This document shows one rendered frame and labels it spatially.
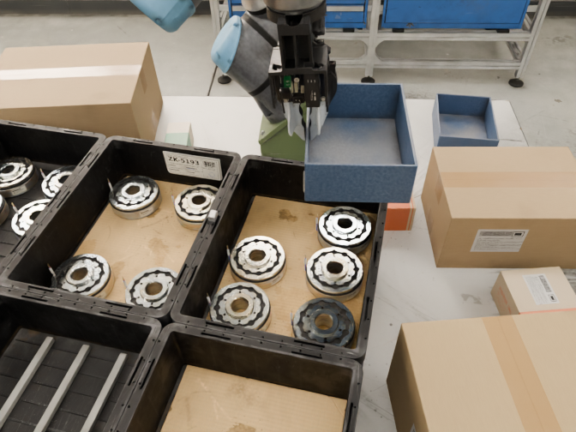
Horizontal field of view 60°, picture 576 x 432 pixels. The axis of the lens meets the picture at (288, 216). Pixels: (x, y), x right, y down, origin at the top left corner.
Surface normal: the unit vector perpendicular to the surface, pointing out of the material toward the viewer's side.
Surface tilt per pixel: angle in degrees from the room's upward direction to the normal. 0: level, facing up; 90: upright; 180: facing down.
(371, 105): 90
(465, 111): 90
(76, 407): 0
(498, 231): 90
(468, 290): 0
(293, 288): 0
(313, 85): 90
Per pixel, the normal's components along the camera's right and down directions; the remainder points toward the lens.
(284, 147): -0.07, 0.72
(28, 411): -0.02, -0.69
